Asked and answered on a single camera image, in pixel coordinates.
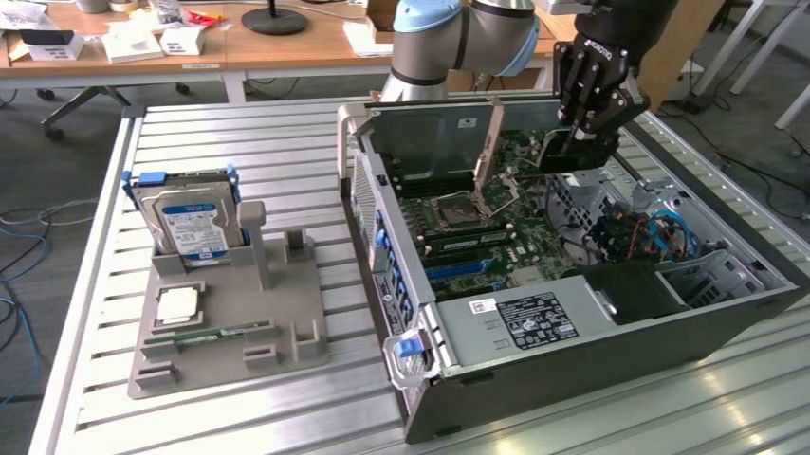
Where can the tape roll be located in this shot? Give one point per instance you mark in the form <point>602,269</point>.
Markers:
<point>121,5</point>

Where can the small printed white box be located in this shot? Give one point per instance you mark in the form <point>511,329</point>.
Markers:
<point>181,42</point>

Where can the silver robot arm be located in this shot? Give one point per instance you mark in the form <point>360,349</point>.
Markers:
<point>443,38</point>

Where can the red packet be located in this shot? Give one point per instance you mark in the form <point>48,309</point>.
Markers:
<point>203,18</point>

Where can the grey cup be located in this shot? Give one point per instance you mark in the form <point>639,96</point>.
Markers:
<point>93,5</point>

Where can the wooden desk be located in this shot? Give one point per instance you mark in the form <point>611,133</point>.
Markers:
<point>284,47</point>
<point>95,68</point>

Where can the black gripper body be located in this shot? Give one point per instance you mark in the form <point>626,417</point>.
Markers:
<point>620,23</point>

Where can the RAM stick with label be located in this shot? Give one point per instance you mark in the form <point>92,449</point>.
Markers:
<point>468,242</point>

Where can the CPU socket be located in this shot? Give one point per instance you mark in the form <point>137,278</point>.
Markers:
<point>456,211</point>

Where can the wooden cabinet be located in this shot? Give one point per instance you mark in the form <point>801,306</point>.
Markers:
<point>690,47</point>

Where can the white paper stack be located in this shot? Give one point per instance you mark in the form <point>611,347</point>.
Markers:
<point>367,40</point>

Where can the white table frame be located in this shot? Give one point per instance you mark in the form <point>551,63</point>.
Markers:
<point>791,111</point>

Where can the green motherboard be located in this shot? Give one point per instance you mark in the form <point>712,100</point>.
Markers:
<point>524,246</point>

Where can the dark grey PC case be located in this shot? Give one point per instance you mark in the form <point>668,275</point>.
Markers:
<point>570,379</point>

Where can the blue expansion slot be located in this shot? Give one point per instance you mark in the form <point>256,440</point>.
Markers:
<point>462,271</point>

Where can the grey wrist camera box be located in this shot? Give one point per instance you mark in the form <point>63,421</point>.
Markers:
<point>570,5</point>

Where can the black and white box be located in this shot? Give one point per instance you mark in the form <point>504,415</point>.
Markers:
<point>51,47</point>

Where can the grey parts rack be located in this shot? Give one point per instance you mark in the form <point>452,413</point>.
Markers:
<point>252,332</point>

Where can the white foam tray box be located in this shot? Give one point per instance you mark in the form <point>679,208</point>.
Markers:
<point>129,47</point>

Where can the bare green RAM stick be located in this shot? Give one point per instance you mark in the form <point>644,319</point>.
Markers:
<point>208,333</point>

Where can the silver CPU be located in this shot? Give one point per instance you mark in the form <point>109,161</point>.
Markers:
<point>179,305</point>

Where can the perforated metal drive cage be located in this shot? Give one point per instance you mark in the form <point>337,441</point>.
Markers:
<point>582,204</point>

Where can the brown cardboard box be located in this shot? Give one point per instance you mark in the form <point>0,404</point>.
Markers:
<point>381,14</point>

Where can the black power adapter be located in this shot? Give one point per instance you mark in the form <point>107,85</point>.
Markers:
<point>694,104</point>

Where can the grey power supply unit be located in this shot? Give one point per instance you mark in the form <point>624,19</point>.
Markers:
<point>468,332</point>

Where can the metal socket cover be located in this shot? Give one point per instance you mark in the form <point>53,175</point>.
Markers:
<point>506,194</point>

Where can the grey chair base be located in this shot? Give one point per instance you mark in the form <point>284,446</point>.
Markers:
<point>81,102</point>

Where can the black lamp base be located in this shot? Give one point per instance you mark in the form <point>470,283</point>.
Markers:
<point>275,23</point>

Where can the metal disk bay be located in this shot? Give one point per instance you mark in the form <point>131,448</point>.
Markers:
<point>708,279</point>

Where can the hard disk in blue caddy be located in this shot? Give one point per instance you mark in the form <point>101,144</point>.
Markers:
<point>189,223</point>

